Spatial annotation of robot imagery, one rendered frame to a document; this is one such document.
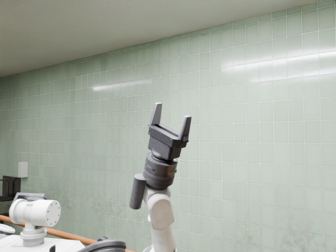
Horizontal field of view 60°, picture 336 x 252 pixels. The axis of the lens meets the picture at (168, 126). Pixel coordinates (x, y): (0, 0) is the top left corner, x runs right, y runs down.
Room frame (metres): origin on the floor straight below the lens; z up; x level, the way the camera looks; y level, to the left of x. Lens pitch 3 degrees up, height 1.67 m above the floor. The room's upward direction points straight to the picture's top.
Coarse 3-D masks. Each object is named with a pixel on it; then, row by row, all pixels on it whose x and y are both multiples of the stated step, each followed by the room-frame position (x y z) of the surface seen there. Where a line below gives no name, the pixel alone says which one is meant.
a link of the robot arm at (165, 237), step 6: (150, 228) 0.88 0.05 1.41; (168, 228) 0.88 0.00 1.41; (156, 234) 0.87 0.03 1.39; (162, 234) 0.87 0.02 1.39; (168, 234) 0.88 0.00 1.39; (156, 240) 0.89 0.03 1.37; (162, 240) 0.88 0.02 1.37; (168, 240) 0.89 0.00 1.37; (174, 240) 0.92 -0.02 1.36; (150, 246) 0.97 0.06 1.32; (156, 246) 0.90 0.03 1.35; (162, 246) 0.89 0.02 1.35; (168, 246) 0.89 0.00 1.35; (174, 246) 0.92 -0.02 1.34
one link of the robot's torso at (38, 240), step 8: (0, 240) 0.79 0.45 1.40; (8, 240) 0.79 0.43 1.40; (16, 240) 0.79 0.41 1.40; (24, 240) 0.75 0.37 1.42; (32, 240) 0.75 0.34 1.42; (40, 240) 0.77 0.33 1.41; (48, 240) 0.80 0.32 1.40; (56, 240) 0.80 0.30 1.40; (64, 240) 0.80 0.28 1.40; (72, 240) 0.80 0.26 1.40; (0, 248) 0.74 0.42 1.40; (8, 248) 0.74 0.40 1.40; (16, 248) 0.74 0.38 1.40; (24, 248) 0.74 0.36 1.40; (32, 248) 0.74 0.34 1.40; (40, 248) 0.74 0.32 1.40; (48, 248) 0.74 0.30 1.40; (56, 248) 0.74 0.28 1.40; (64, 248) 0.74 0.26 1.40; (72, 248) 0.75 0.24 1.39; (80, 248) 0.78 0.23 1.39
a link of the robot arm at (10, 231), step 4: (0, 224) 1.08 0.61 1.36; (4, 224) 1.11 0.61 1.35; (0, 228) 1.05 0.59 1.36; (4, 228) 1.05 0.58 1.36; (8, 228) 1.07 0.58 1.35; (12, 228) 1.10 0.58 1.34; (0, 232) 1.04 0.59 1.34; (4, 232) 1.05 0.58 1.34; (8, 232) 1.06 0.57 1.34; (12, 232) 1.08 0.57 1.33
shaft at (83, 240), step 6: (0, 216) 1.81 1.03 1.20; (6, 216) 1.79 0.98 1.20; (12, 222) 1.73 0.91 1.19; (24, 222) 1.67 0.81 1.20; (48, 228) 1.55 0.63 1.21; (54, 234) 1.51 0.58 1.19; (60, 234) 1.48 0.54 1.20; (66, 234) 1.46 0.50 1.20; (72, 234) 1.45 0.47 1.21; (84, 240) 1.38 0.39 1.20; (90, 240) 1.37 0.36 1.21; (96, 240) 1.37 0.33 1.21
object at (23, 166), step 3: (18, 162) 3.82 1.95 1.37; (21, 162) 3.79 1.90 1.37; (24, 162) 3.81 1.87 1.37; (27, 162) 3.85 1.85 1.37; (18, 165) 3.82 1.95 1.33; (21, 165) 3.79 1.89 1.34; (24, 165) 3.81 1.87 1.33; (27, 165) 3.85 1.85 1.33; (18, 168) 3.82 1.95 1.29; (21, 168) 3.79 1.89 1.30; (24, 168) 3.82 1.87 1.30; (27, 168) 3.85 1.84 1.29; (18, 171) 3.82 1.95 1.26; (21, 171) 3.79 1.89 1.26; (24, 171) 3.82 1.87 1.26; (27, 171) 3.85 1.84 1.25; (18, 174) 3.82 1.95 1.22; (21, 174) 3.79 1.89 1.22; (24, 174) 3.82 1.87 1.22; (27, 174) 3.85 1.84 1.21; (21, 177) 3.79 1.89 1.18
